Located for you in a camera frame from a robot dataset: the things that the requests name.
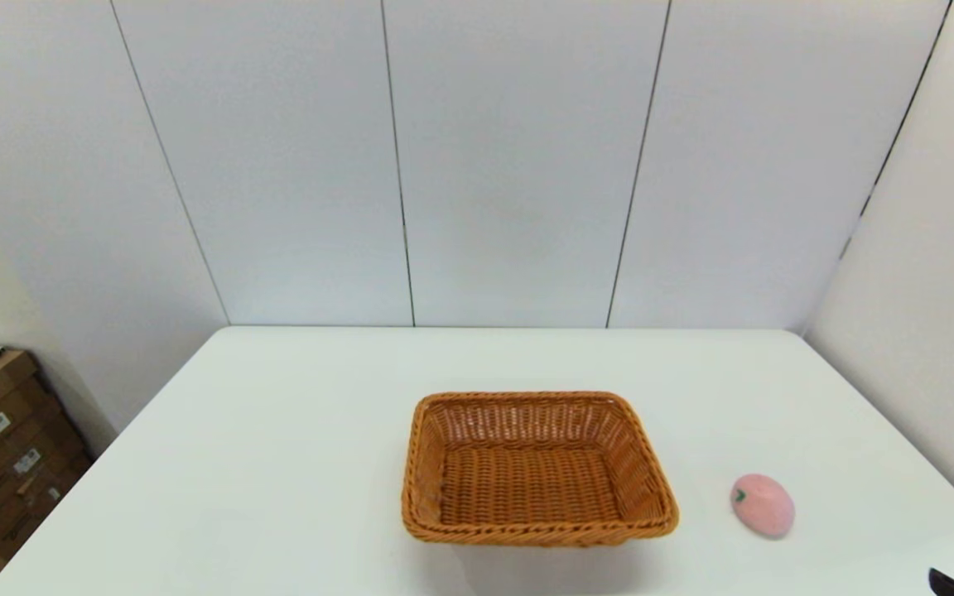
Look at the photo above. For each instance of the pink peach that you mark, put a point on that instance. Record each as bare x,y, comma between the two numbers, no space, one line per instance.
765,507

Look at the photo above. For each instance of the orange wicker basket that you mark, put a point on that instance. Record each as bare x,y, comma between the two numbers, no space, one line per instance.
535,488

